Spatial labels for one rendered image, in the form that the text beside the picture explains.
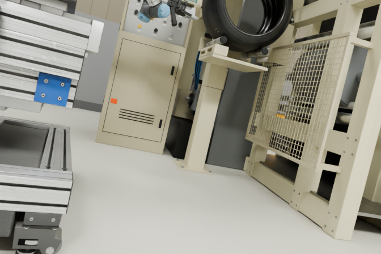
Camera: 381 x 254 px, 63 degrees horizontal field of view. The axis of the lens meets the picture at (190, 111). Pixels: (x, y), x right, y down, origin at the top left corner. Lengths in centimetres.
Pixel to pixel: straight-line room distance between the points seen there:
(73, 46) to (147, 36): 168
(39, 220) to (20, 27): 51
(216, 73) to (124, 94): 75
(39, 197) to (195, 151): 155
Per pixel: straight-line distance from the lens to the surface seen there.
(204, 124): 230
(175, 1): 201
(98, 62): 466
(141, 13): 193
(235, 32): 196
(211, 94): 229
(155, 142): 260
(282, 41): 244
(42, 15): 98
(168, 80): 255
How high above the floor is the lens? 52
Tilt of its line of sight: 3 degrees down
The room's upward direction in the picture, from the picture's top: 13 degrees clockwise
